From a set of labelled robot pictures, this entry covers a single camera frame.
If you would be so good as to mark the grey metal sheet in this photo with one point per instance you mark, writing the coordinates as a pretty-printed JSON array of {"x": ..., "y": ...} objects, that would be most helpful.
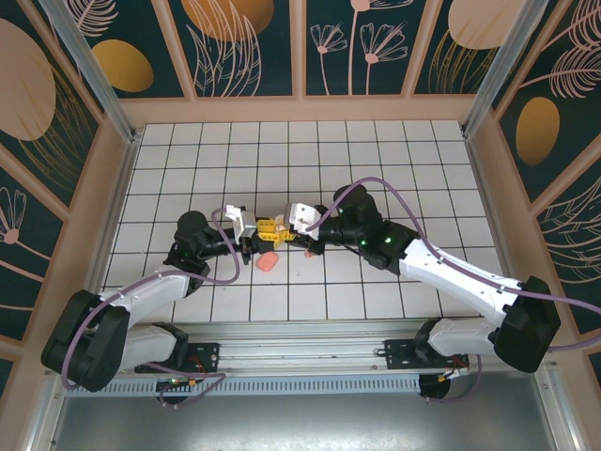
[{"x": 300, "y": 423}]

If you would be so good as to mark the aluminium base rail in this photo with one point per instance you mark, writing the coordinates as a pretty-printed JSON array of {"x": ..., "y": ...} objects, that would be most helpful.
[{"x": 300, "y": 347}]

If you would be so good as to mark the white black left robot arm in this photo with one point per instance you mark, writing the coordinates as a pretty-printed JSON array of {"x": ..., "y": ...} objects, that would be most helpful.
[{"x": 150, "y": 289}]

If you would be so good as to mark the coral orange earbud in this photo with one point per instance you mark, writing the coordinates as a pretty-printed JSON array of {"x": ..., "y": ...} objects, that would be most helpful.
[{"x": 308, "y": 254}]

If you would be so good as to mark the aluminium frame post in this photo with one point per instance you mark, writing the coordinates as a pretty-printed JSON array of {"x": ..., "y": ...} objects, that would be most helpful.
[
  {"x": 506, "y": 70},
  {"x": 94, "y": 70}
]

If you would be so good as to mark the coral orange charging case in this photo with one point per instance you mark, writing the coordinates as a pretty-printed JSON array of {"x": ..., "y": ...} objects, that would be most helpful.
[{"x": 267, "y": 261}]

